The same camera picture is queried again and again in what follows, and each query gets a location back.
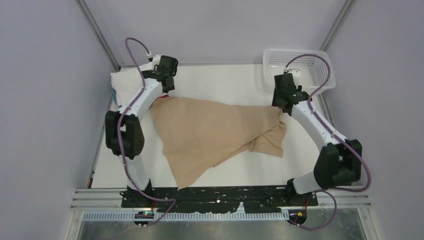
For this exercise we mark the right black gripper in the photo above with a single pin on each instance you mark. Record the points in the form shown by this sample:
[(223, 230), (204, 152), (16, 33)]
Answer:
[(275, 96)]

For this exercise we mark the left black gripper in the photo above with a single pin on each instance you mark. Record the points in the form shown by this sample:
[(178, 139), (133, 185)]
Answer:
[(170, 89)]

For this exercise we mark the beige t shirt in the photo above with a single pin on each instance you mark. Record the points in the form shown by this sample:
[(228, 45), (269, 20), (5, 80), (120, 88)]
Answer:
[(201, 134)]

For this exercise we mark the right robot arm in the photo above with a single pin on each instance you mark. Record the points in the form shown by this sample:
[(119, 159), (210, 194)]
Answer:
[(337, 163)]

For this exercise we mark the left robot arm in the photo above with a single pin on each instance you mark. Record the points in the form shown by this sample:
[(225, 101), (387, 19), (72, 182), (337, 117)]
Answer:
[(123, 132)]

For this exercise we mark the red folded t shirt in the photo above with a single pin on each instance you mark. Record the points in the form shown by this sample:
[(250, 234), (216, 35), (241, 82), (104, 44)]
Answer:
[(163, 96)]

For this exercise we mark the white plastic basket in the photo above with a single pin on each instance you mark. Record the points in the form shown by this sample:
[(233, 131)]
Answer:
[(314, 70)]

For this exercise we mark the white folded t shirt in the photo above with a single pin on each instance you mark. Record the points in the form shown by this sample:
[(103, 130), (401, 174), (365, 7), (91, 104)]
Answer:
[(125, 84)]

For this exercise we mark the blue-grey folded t shirt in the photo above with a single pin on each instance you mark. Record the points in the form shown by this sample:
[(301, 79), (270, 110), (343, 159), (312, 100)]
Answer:
[(114, 96)]

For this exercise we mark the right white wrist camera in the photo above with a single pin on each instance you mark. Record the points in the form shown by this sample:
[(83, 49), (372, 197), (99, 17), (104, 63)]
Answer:
[(296, 72)]

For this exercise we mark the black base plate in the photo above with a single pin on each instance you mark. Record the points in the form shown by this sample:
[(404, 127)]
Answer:
[(216, 200)]

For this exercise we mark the aluminium front rail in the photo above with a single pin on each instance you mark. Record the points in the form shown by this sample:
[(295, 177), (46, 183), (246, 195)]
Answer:
[(104, 204)]

